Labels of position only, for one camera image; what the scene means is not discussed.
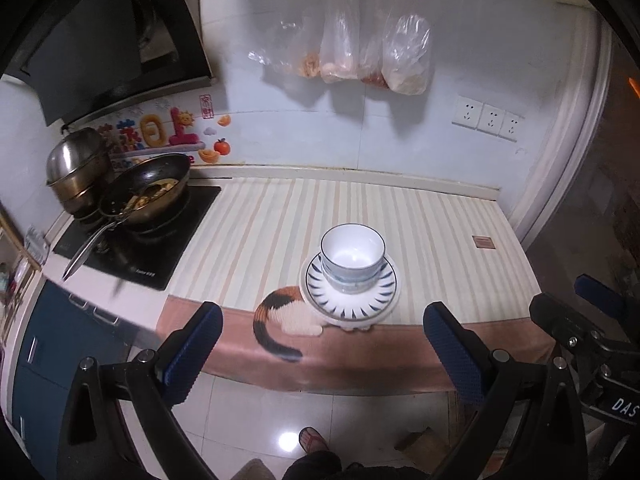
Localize cardboard piece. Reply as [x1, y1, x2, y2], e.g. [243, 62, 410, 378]
[394, 427, 451, 473]

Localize black range hood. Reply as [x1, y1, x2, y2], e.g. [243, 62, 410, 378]
[0, 0, 216, 128]

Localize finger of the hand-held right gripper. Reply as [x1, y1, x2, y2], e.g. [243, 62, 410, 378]
[529, 292, 608, 361]
[574, 274, 632, 322]

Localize blue kitchen cabinet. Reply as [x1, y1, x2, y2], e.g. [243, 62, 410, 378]
[10, 280, 133, 480]

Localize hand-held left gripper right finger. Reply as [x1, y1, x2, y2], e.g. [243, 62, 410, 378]
[422, 301, 588, 480]

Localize person's dark trouser leg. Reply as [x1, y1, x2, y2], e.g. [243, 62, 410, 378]
[282, 450, 431, 480]

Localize white wall socket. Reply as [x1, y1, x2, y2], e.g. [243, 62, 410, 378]
[500, 110, 526, 142]
[477, 102, 507, 135]
[452, 96, 484, 128]

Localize black induction cooktop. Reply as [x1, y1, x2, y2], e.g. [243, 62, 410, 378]
[52, 185, 222, 291]

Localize frying pan with food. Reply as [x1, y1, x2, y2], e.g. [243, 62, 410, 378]
[62, 154, 192, 281]

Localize white rose print plate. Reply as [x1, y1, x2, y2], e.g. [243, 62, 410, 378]
[299, 255, 402, 333]

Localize striped tablecloth with cat print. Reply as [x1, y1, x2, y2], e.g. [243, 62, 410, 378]
[155, 177, 556, 393]

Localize clear plastic bag with food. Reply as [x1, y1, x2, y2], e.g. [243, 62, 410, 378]
[357, 10, 392, 89]
[319, 0, 362, 84]
[249, 10, 322, 79]
[382, 12, 432, 96]

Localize white bowl with dark rim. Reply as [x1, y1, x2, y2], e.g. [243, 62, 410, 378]
[320, 224, 386, 281]

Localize steel pot with lid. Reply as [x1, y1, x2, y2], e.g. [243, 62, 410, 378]
[46, 127, 113, 218]

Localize colourful fruit wall sticker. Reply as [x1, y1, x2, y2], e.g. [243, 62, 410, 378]
[97, 95, 246, 166]

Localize white door frame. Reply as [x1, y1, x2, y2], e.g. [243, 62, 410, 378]
[510, 10, 613, 246]

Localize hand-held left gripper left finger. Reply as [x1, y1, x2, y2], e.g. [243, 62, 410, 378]
[57, 301, 224, 480]

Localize person's sandaled foot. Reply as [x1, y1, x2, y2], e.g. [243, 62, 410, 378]
[298, 426, 331, 454]

